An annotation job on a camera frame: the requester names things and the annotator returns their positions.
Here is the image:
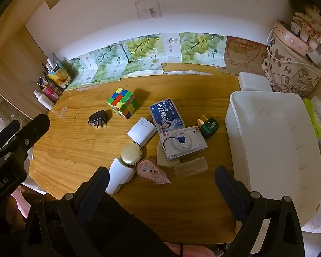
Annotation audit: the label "white curved plastic holder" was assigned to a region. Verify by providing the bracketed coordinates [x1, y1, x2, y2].
[106, 158, 135, 194]

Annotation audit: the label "pink correction tape dispenser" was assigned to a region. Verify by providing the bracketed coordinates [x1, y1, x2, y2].
[136, 159, 171, 184]

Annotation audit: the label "white plastic storage bin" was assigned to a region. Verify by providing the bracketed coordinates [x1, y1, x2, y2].
[224, 90, 321, 228]

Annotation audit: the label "white instant camera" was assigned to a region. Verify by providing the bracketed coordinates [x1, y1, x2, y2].
[160, 126, 208, 161]

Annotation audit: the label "beige angular small box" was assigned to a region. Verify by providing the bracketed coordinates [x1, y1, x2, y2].
[156, 142, 180, 168]

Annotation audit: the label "white 33W charger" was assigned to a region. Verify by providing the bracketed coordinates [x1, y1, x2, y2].
[127, 117, 157, 147]

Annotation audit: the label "multicolour Rubik's cube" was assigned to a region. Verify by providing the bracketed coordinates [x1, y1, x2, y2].
[107, 88, 140, 120]

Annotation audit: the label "white spray bottle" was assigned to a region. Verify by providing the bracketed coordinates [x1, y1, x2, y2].
[33, 90, 54, 110]

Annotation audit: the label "pink tube bottle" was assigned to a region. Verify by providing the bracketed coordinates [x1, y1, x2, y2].
[43, 85, 62, 103]

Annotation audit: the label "black power adapter plug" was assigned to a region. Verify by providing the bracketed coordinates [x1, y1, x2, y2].
[88, 110, 108, 128]

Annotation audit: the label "green perfume bottle gold cap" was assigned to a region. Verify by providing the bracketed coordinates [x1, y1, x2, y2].
[197, 115, 219, 139]

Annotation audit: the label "blue dental floss box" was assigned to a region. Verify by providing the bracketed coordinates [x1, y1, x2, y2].
[149, 98, 186, 135]

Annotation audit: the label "small white lidded box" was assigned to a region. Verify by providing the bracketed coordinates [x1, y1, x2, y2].
[238, 71, 272, 92]

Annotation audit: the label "green wet wipes pack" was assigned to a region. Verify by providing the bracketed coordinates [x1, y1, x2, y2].
[303, 96, 321, 140]

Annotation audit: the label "beige printed fabric bag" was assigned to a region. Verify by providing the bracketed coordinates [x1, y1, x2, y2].
[262, 35, 321, 98]

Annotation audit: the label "grape print cardboard sheets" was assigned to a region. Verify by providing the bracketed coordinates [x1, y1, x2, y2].
[63, 32, 227, 90]

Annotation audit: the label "brown cardboard panel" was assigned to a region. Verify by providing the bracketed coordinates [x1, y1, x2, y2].
[219, 36, 267, 77]

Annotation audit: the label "brown-haired rag doll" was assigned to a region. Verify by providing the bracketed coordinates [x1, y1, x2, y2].
[289, 0, 321, 51]

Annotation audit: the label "white charging cable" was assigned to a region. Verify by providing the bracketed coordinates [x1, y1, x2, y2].
[265, 26, 318, 67]

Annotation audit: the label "pink square wall sticker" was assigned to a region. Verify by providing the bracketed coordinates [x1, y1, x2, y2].
[135, 0, 162, 20]

